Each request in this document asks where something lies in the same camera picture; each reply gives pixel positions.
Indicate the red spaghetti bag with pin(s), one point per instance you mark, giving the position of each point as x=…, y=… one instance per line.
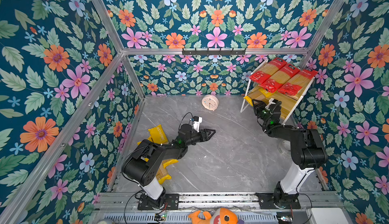
x=279, y=78
x=267, y=70
x=294, y=85

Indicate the black wall hook rail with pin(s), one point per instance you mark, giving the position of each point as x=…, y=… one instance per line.
x=213, y=51

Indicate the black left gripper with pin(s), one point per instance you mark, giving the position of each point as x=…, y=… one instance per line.
x=205, y=137

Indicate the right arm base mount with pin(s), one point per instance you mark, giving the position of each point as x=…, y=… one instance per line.
x=278, y=200

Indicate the cream alarm clock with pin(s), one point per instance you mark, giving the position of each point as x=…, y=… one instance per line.
x=210, y=102

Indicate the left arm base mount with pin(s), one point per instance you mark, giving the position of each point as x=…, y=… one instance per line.
x=164, y=202

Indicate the yellow pasta bag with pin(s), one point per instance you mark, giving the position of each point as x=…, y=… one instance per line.
x=257, y=93
x=158, y=135
x=162, y=173

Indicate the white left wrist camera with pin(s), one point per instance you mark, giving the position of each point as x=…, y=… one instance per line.
x=196, y=121

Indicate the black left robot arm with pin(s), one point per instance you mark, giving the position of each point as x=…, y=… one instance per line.
x=143, y=163

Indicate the clear tape roll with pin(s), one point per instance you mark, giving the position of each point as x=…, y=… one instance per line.
x=284, y=146

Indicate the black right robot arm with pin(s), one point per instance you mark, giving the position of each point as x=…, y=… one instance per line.
x=306, y=146

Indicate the orange plush fish toy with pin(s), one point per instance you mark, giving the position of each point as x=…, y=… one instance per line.
x=221, y=216

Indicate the white box bottom right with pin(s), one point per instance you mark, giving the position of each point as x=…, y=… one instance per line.
x=328, y=216

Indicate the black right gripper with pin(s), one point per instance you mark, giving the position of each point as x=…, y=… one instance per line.
x=259, y=106

